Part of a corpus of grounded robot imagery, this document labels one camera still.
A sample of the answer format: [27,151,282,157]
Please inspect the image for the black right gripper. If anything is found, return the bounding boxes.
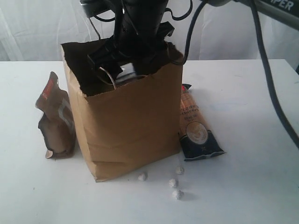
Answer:
[87,0,174,75]

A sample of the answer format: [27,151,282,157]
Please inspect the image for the brown paper bag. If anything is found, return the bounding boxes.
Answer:
[61,40,183,182]

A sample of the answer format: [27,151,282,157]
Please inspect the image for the small white blue carton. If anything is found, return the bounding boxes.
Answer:
[116,63,137,82]

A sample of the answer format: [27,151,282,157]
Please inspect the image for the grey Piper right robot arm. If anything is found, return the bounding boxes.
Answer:
[80,0,299,75]

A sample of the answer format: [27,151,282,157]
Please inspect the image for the white backdrop curtain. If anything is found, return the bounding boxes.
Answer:
[0,0,299,68]

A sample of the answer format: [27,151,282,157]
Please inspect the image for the spaghetti pasta packet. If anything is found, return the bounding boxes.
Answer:
[179,84,225,161]

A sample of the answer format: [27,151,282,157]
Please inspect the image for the brown pouch with orange label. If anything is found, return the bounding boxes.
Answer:
[36,71,76,159]

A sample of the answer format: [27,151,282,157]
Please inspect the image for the small white pebble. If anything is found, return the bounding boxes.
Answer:
[172,189,184,200]
[168,178,178,188]
[138,173,148,182]

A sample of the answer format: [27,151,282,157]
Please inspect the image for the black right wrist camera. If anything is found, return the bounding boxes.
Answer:
[79,0,122,18]

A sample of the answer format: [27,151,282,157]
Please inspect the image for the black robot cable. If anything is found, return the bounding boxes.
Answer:
[170,0,299,150]

